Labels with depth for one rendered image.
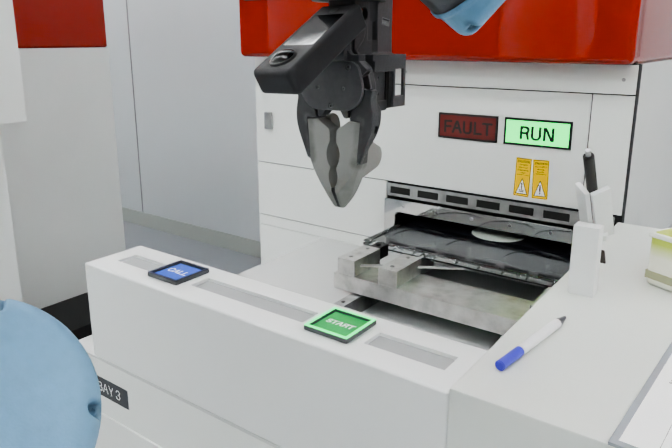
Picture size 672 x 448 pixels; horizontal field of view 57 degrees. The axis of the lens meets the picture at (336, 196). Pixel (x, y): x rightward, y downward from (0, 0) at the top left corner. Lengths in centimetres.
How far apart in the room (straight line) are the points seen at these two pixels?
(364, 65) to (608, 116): 60
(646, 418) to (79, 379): 42
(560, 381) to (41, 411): 42
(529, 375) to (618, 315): 18
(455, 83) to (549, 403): 74
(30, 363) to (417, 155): 98
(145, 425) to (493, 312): 51
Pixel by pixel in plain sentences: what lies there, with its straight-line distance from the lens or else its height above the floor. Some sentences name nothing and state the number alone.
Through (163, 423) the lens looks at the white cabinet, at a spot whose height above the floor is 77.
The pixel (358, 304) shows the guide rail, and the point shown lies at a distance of 103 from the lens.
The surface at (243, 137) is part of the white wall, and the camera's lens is 364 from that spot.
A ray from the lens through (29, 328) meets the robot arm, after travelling 36.
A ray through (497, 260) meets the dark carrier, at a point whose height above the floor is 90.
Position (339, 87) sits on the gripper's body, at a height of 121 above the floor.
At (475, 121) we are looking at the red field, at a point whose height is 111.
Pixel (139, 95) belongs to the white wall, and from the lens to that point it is 431.
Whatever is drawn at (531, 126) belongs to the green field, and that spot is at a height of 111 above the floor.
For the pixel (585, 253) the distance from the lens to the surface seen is 78.
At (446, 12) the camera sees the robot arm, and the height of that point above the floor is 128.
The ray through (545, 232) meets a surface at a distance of 116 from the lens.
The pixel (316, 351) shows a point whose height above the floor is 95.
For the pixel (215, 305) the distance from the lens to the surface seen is 74.
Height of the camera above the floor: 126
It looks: 14 degrees down
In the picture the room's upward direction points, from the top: straight up
